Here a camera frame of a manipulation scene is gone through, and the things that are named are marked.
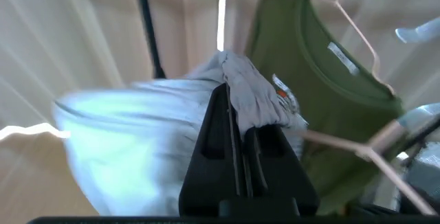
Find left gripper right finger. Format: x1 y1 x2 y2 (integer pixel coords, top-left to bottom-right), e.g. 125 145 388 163
243 124 321 216

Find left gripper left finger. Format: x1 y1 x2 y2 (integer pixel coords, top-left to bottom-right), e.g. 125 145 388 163
178 82 247 217

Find pale grey shorts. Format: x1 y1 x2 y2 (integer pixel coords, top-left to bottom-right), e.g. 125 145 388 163
52 49 309 217

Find pink clothes hanger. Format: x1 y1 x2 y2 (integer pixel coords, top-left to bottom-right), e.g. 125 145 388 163
290 16 440 216
308 0 397 96

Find green shirt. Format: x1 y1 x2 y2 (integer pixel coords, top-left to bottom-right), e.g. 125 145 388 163
244 0 407 216

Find black clothes rack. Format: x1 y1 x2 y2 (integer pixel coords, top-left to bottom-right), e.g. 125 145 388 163
133 0 167 80

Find beige curtain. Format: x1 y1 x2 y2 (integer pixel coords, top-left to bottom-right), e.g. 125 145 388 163
0 0 440 142

